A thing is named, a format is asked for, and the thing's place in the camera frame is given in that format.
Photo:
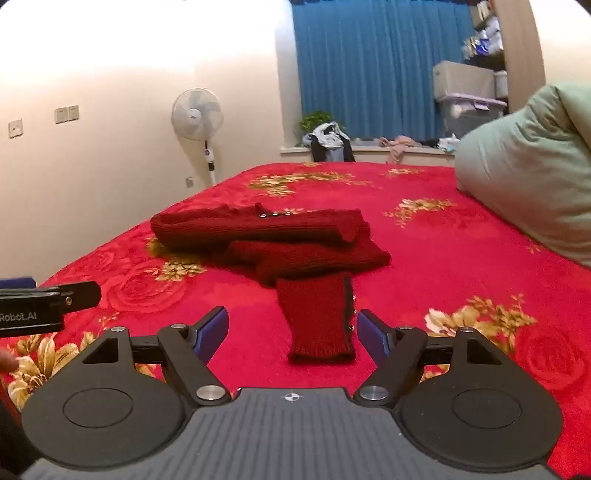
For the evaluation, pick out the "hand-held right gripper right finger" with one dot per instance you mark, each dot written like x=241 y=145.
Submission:
x=375 y=334

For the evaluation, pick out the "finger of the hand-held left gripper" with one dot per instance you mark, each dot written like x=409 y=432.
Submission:
x=83 y=295
x=16 y=282

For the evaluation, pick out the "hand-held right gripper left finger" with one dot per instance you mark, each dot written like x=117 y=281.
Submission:
x=210 y=334

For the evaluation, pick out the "dark red knit sweater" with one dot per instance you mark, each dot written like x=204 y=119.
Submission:
x=277 y=249

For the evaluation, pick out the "grey and black clothes heap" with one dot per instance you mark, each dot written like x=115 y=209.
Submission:
x=330 y=154

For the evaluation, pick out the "grey white clothes pile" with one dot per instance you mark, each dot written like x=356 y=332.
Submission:
x=328 y=134

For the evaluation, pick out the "person's left hand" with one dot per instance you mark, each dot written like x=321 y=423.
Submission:
x=7 y=363

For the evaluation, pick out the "red floral blanket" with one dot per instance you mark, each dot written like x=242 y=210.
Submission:
x=438 y=258

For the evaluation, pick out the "person's dark clothing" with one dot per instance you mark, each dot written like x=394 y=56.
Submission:
x=9 y=438

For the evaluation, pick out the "white windowsill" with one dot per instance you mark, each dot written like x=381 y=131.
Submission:
x=364 y=156

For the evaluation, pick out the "pink cloth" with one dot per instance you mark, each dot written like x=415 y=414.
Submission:
x=398 y=146

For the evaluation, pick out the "white blue cloth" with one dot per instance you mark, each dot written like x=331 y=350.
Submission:
x=449 y=144

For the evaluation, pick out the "white standing fan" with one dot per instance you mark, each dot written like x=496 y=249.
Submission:
x=197 y=113

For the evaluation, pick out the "green potted plant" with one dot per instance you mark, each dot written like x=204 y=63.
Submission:
x=314 y=121

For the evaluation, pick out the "light green pillow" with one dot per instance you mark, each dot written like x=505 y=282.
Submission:
x=531 y=175

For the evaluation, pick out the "clear storage box lilac lid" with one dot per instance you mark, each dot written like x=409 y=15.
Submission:
x=466 y=117

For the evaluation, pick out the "blue curtain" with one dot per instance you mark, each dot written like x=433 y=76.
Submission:
x=369 y=69

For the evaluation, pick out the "beige box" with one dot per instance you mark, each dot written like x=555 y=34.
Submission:
x=461 y=78

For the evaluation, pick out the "white round container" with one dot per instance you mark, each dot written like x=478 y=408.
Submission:
x=501 y=84

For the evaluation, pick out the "blue white packet stack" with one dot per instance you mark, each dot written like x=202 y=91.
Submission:
x=482 y=39

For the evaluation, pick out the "beige shelf unit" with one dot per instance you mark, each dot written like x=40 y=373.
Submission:
x=521 y=46

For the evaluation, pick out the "white wall switch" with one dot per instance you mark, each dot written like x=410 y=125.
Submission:
x=15 y=128
x=73 y=113
x=61 y=115

